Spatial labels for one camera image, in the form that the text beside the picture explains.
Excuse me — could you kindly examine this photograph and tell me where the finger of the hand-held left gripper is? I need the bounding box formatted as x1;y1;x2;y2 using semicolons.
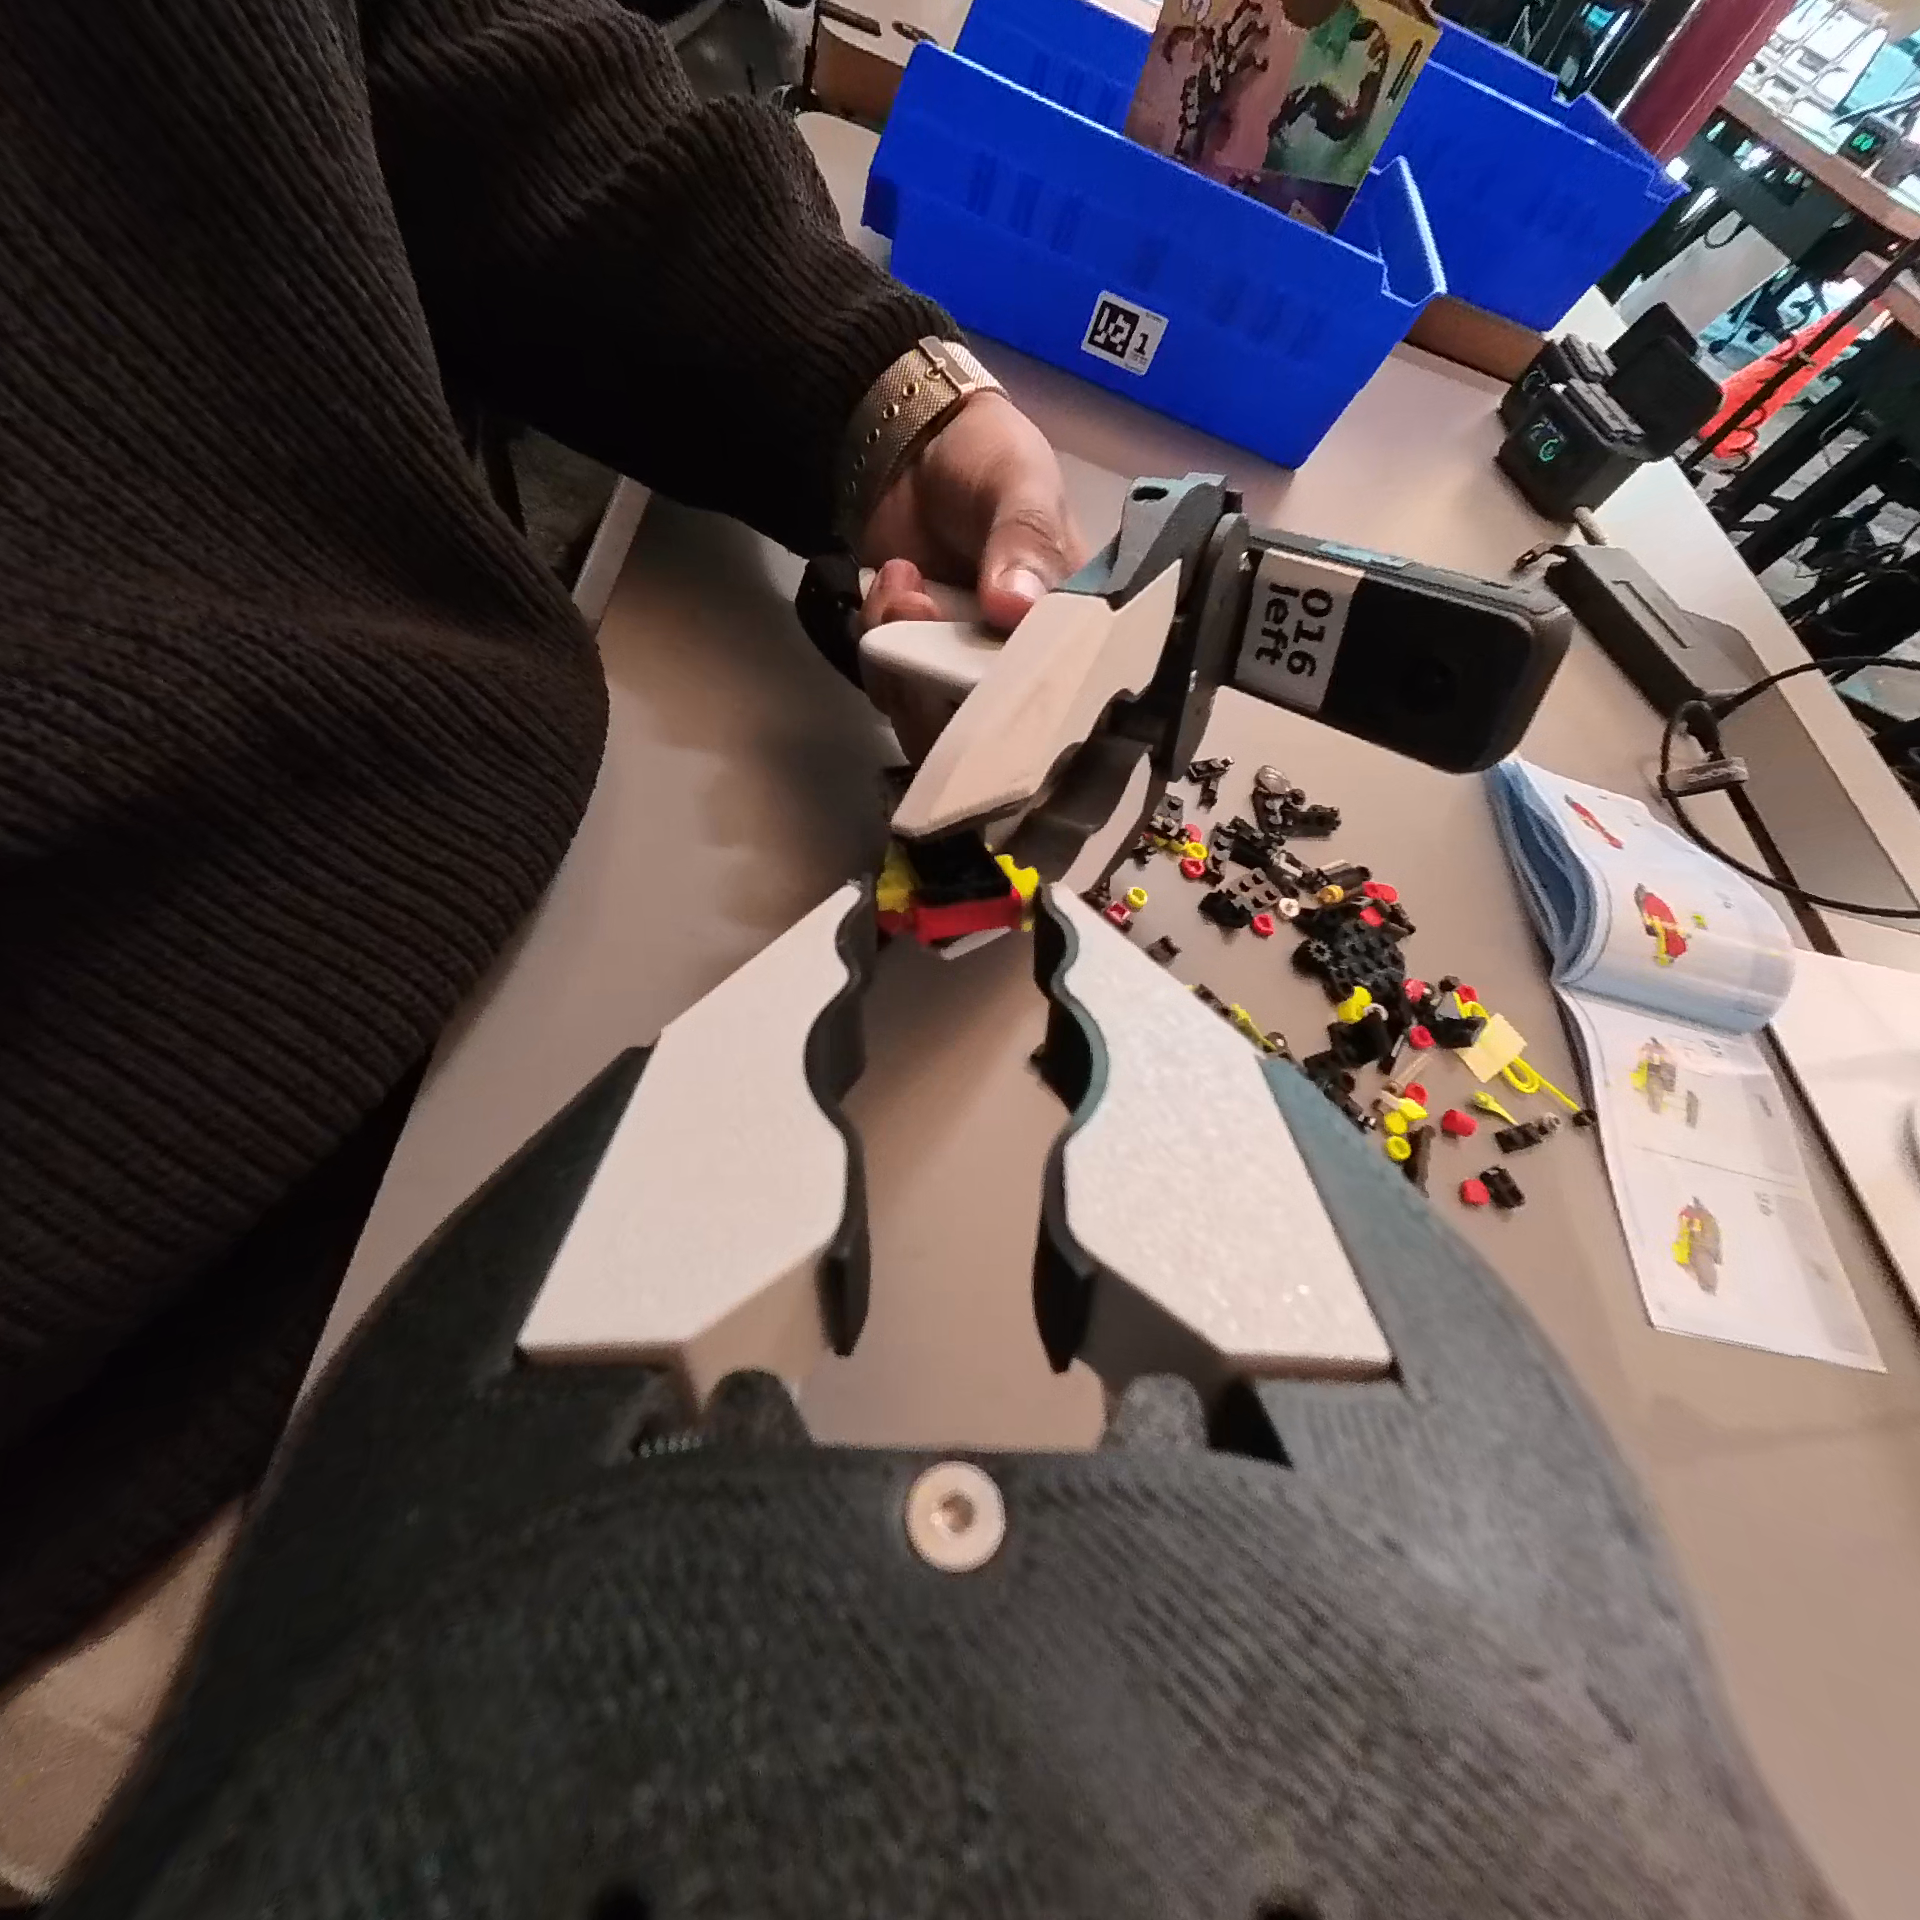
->
996;721;1162;902
886;570;1190;841

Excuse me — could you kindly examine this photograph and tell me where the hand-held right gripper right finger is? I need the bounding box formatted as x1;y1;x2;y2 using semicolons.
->
1025;882;1401;1390

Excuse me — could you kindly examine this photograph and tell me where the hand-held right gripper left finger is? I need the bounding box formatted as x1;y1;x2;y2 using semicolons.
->
513;882;879;1412

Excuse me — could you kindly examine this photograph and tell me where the partly built lego model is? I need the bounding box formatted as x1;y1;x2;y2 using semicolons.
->
873;833;1046;962

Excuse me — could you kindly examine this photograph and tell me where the pile of lego pieces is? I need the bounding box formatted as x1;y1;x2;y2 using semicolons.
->
1087;756;1600;1217

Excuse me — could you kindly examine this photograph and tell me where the person's left forearm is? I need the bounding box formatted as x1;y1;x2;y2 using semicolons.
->
300;0;968;565

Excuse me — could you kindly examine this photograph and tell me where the lego instruction booklet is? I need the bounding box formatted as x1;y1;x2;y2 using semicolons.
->
1485;754;1887;1373

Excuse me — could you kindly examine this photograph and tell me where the printed cardboard lego box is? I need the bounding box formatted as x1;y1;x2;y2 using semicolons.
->
1125;0;1444;233

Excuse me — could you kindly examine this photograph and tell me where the person's left hand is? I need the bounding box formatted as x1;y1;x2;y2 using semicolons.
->
858;390;1093;635

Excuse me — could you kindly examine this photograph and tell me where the black power adapter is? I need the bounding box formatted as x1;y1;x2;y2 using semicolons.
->
1514;540;1772;710

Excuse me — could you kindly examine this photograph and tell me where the black charger case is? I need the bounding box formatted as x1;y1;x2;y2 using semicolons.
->
1604;304;1727;452
1498;336;1613;430
1503;381;1660;520

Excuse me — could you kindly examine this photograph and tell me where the orange traffic cone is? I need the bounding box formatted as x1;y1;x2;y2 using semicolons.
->
1726;306;1877;459

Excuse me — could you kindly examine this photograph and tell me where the blue plastic bin with tag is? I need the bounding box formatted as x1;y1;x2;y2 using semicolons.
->
862;37;1448;472

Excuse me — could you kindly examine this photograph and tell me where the person's black sweater torso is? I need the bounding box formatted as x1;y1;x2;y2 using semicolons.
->
0;0;608;1690

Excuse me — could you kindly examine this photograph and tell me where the white board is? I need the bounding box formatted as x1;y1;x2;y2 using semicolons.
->
1769;944;1920;1308

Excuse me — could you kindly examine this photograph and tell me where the wooden table with black legs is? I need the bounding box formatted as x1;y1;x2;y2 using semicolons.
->
1716;59;1920;242

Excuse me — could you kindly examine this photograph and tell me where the red pillar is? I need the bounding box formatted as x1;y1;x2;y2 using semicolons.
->
1620;0;1800;154

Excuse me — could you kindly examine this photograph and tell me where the brown cardboard box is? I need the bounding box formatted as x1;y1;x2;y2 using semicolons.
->
808;0;964;129

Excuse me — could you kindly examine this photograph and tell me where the black cable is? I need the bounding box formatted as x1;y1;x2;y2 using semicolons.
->
1657;652;1920;921

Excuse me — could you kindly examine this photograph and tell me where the gold mesh wrist strap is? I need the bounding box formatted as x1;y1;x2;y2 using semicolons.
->
831;336;1009;520

